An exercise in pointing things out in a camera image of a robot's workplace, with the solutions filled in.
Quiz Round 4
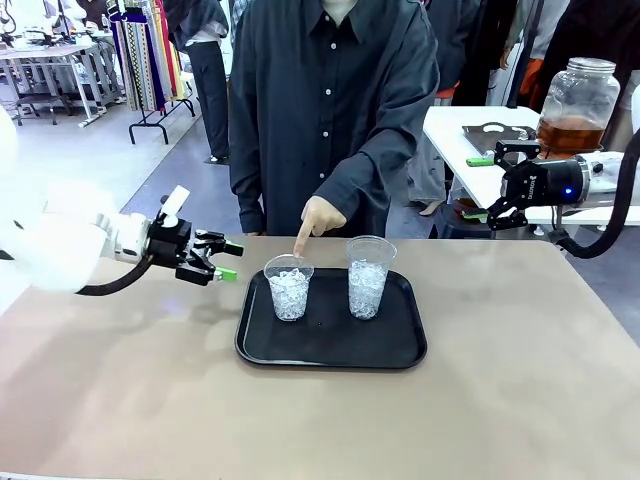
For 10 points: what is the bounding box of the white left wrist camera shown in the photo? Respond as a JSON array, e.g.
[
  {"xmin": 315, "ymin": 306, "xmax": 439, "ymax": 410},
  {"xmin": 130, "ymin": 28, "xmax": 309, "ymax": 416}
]
[{"xmin": 157, "ymin": 185, "xmax": 193, "ymax": 227}]

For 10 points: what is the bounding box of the white side table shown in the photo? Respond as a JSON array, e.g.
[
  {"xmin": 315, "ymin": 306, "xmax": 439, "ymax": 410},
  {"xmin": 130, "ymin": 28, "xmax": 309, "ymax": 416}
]
[{"xmin": 422, "ymin": 105, "xmax": 640, "ymax": 227}]

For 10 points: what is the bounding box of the glass tea dispenser jar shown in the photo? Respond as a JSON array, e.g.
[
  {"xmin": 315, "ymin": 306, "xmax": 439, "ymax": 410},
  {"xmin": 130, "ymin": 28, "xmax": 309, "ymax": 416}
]
[{"xmin": 535, "ymin": 56, "xmax": 622, "ymax": 162}]

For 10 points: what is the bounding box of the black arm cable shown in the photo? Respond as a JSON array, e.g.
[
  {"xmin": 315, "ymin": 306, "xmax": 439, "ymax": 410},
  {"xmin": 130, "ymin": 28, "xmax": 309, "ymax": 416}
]
[
  {"xmin": 554, "ymin": 141, "xmax": 640, "ymax": 260},
  {"xmin": 74, "ymin": 253, "xmax": 152, "ymax": 297}
]

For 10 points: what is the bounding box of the tall clear plastic iced cup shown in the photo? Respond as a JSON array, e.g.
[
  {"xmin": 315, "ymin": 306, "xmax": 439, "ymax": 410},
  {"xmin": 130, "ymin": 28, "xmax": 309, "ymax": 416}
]
[{"xmin": 345, "ymin": 234, "xmax": 399, "ymax": 321}]

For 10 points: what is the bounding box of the person's right forearm dark sleeve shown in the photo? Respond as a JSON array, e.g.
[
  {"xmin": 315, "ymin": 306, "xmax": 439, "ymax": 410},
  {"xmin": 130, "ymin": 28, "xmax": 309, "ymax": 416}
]
[{"xmin": 229, "ymin": 144, "xmax": 267, "ymax": 236}]

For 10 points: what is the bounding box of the bystander in black coat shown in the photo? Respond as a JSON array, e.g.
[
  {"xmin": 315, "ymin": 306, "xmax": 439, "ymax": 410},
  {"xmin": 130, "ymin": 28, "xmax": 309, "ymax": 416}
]
[{"xmin": 540, "ymin": 0, "xmax": 640, "ymax": 104}]

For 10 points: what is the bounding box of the person's left forearm dark sleeve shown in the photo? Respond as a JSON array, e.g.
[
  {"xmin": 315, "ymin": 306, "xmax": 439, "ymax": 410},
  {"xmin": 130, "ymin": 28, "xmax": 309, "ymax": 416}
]
[{"xmin": 311, "ymin": 142, "xmax": 404, "ymax": 227}]

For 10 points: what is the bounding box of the person's left hand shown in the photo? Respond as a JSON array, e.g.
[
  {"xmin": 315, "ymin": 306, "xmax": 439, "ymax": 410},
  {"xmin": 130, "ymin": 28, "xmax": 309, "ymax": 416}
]
[{"xmin": 292, "ymin": 194, "xmax": 349, "ymax": 260}]

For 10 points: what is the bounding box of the grey metal tray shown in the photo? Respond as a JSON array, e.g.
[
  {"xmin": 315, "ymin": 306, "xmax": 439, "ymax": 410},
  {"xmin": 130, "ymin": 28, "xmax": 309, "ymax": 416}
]
[{"xmin": 460, "ymin": 124, "xmax": 539, "ymax": 157}]

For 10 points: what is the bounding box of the bystander in dark jacket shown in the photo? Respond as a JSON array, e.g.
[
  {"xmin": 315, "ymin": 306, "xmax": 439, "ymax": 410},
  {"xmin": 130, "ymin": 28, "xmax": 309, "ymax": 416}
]
[{"xmin": 433, "ymin": 0, "xmax": 522, "ymax": 107}]

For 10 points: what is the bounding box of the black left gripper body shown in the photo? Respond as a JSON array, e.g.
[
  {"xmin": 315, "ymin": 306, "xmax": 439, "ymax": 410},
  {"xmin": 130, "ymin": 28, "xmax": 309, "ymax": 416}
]
[{"xmin": 147, "ymin": 218, "xmax": 196, "ymax": 274}]

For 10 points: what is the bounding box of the black round stool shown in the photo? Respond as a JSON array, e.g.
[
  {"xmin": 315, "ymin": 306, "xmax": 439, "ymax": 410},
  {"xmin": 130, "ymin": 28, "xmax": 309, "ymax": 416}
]
[{"xmin": 438, "ymin": 197, "xmax": 497, "ymax": 240}]

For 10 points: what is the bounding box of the black stand pole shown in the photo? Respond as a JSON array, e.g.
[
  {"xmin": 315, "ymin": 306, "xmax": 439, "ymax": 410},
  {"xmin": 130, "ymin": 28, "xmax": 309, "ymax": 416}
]
[{"xmin": 506, "ymin": 0, "xmax": 544, "ymax": 111}]

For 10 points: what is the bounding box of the mannequin in dark trousers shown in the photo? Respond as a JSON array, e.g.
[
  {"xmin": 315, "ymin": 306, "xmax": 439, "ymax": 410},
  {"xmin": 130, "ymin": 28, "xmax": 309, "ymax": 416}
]
[{"xmin": 164, "ymin": 0, "xmax": 232, "ymax": 164}]

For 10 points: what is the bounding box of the black plastic serving tray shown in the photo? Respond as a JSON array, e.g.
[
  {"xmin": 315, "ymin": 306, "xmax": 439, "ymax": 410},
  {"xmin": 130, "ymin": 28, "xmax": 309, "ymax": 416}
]
[{"xmin": 234, "ymin": 266, "xmax": 429, "ymax": 372}]

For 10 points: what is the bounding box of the short clear plastic iced cup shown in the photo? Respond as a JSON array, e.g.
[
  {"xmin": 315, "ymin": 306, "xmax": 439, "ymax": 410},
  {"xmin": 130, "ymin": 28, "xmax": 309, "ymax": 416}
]
[{"xmin": 263, "ymin": 253, "xmax": 316, "ymax": 323}]

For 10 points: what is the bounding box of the white metal-legged workbench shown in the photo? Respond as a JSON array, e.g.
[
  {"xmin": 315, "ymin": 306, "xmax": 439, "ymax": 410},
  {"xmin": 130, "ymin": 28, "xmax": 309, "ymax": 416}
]
[{"xmin": 0, "ymin": 41, "xmax": 127, "ymax": 129}]

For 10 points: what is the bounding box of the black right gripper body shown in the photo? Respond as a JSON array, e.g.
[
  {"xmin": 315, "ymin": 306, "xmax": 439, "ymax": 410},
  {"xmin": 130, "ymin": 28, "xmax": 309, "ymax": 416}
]
[{"xmin": 501, "ymin": 156, "xmax": 592, "ymax": 206}]

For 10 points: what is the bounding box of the clothes rack with fabrics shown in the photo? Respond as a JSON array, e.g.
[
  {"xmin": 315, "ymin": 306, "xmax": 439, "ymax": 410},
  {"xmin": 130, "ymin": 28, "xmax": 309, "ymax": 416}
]
[{"xmin": 107, "ymin": 0, "xmax": 197, "ymax": 147}]

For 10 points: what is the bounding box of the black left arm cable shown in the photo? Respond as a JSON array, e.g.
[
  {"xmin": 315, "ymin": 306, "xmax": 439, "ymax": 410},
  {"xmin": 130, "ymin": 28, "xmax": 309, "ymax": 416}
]
[{"xmin": 74, "ymin": 253, "xmax": 152, "ymax": 297}]

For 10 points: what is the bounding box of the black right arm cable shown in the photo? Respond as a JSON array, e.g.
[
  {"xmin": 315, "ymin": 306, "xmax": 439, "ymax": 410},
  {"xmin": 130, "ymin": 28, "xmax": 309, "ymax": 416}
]
[{"xmin": 554, "ymin": 141, "xmax": 640, "ymax": 260}]

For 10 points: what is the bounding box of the person in dark shirt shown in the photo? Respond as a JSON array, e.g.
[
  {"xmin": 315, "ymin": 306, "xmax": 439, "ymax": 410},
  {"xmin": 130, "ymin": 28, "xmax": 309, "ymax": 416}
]
[{"xmin": 227, "ymin": 0, "xmax": 442, "ymax": 239}]

